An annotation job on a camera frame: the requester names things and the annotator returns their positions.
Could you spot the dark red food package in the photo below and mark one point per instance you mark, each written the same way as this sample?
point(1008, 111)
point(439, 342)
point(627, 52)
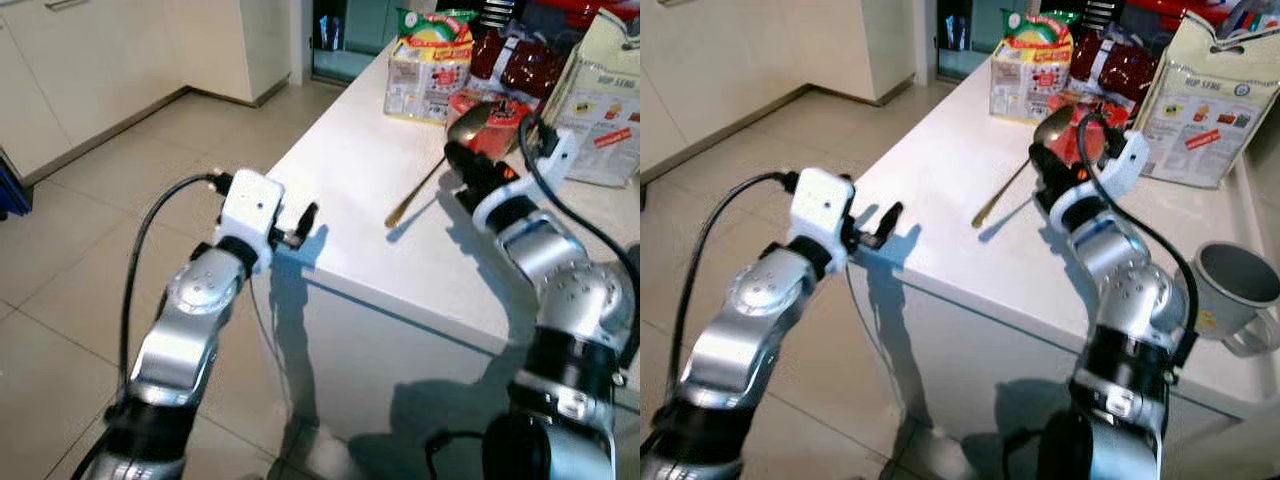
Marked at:
point(525, 65)
point(1125, 65)

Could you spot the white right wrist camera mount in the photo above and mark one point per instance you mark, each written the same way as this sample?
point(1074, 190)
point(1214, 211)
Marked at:
point(1130, 160)
point(558, 150)

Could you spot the grey mug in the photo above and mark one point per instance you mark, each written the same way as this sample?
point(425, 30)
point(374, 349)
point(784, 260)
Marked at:
point(1235, 290)

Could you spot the white kitchen cabinet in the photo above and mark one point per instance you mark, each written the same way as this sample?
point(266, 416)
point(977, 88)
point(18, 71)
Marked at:
point(740, 50)
point(100, 60)

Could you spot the yellow green snack bag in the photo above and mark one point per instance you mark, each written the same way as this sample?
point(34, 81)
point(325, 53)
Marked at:
point(430, 70)
point(1035, 65)

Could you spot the golden metal spoon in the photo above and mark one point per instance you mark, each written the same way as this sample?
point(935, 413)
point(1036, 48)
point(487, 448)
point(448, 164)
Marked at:
point(1055, 125)
point(470, 122)

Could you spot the white printed paper bag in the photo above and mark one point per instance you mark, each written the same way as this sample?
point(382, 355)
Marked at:
point(1200, 110)
point(600, 110)

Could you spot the red plastic container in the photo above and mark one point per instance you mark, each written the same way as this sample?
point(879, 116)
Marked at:
point(1180, 8)
point(600, 8)

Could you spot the flat red packet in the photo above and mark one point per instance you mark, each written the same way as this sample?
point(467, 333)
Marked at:
point(1098, 128)
point(508, 128)

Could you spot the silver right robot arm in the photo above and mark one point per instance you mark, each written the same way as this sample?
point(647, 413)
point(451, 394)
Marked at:
point(570, 300)
point(1130, 310)

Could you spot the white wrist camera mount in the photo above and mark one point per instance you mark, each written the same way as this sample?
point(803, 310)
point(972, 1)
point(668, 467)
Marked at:
point(558, 150)
point(822, 215)
point(1130, 160)
point(250, 210)

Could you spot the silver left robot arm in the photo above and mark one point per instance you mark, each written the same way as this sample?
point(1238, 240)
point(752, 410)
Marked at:
point(740, 350)
point(190, 340)

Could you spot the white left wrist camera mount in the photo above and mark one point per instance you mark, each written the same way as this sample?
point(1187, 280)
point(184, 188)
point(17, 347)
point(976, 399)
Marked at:
point(250, 210)
point(822, 215)

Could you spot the dark blue object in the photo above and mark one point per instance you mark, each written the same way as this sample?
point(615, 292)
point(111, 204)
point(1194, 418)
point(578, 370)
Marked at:
point(10, 190)

